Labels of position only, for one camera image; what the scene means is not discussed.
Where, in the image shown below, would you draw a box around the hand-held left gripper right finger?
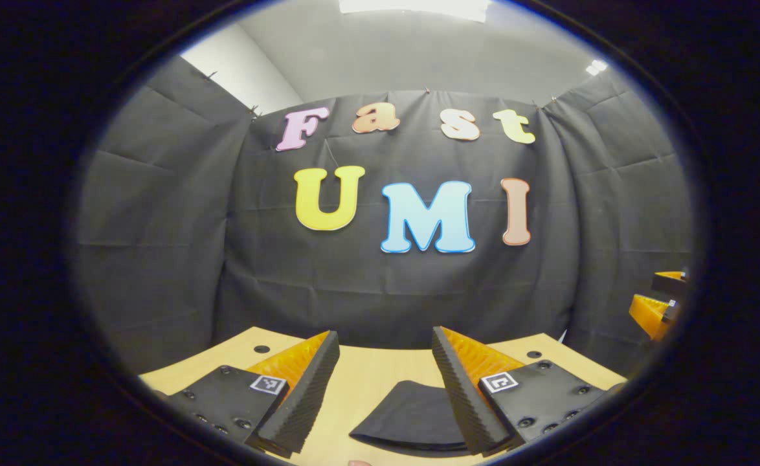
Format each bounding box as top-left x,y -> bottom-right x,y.
431,325 -> 615,458

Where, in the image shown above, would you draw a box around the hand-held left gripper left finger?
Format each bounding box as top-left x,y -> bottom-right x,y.
162,330 -> 341,455

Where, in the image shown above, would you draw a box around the black backdrop cloth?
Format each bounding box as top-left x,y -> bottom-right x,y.
73,55 -> 695,376

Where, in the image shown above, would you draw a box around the dark denim jeans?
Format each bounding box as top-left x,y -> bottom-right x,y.
348,380 -> 470,452

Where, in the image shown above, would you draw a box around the rectangular ceiling light panel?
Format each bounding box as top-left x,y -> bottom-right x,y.
339,0 -> 492,24

